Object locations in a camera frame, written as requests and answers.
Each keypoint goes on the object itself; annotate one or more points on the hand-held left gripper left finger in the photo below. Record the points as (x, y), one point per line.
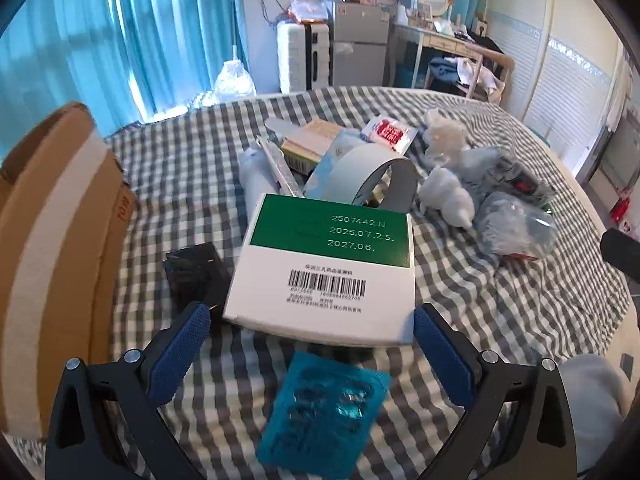
(180, 352)

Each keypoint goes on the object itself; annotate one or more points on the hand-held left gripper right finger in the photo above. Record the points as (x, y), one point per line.
(442, 360)

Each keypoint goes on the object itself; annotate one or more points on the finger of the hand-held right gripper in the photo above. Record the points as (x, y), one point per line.
(622, 255)

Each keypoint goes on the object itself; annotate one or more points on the black foil packet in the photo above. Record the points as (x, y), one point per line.
(195, 275)

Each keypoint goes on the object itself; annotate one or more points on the green snack packet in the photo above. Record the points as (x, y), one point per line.
(549, 206)

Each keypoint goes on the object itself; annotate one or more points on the clear plastic bag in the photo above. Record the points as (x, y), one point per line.
(505, 225)

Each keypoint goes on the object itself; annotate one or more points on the teal blister pack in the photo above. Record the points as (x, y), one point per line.
(320, 420)

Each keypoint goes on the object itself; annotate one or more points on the green and white medicine box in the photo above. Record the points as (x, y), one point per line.
(320, 280)

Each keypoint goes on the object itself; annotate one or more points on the grey paper band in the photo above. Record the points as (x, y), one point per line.
(400, 185)

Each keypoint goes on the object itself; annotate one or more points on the white plastic bottle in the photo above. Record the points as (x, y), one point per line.
(252, 180)

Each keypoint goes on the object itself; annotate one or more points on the brown cardboard box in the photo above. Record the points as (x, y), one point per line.
(50, 210)

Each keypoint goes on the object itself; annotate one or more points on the silver stick packet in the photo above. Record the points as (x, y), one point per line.
(282, 175)

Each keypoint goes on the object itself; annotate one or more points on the light blue tissue packet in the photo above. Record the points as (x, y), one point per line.
(330, 165)

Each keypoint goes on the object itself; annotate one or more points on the clear plastic wrapper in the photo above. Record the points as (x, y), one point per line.
(280, 127)

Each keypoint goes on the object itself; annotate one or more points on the beige paper box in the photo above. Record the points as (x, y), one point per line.
(310, 142)

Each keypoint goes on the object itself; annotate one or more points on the person's grey trouser leg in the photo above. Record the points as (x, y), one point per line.
(590, 400)

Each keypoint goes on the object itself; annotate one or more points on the checked bed sheet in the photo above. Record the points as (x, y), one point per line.
(175, 170)

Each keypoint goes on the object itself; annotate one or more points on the white louvred wardrobe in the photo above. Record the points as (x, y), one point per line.
(550, 60)

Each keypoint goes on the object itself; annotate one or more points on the wooden chair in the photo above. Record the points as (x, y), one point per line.
(502, 62)

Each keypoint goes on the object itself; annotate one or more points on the white cloth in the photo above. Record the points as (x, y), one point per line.
(480, 77)

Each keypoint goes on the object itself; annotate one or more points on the red and white sachet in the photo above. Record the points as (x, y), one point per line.
(390, 132)

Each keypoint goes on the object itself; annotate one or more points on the black bag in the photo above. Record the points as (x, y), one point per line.
(485, 41)

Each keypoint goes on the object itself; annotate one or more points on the blue cloth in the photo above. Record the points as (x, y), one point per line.
(442, 70)

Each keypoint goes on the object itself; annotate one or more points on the large clear water jug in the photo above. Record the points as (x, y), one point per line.
(234, 82)

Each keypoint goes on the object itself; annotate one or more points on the cream dressing table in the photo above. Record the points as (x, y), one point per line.
(430, 37)

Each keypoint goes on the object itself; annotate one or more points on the white suitcase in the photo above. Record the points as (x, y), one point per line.
(300, 60)

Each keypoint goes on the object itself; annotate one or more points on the grey small fridge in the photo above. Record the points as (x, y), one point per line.
(360, 50)

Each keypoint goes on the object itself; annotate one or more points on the wide blue curtain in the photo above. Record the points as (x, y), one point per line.
(75, 35)

